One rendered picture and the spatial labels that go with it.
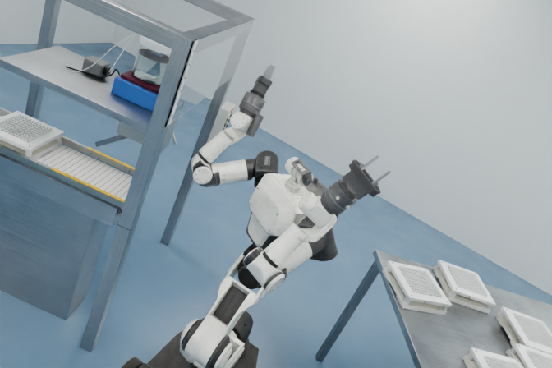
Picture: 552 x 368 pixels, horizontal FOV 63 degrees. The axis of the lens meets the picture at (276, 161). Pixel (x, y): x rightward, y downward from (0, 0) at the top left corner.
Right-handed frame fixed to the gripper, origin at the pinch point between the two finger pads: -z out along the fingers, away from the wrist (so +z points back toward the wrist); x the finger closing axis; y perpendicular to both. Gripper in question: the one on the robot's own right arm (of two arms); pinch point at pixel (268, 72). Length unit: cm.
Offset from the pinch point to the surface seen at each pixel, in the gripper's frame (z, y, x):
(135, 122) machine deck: 42, 36, 7
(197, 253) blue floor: 112, -26, -127
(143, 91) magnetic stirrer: 30, 40, -4
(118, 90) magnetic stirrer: 35, 49, -7
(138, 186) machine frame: 65, 25, -1
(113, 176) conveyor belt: 72, 39, -36
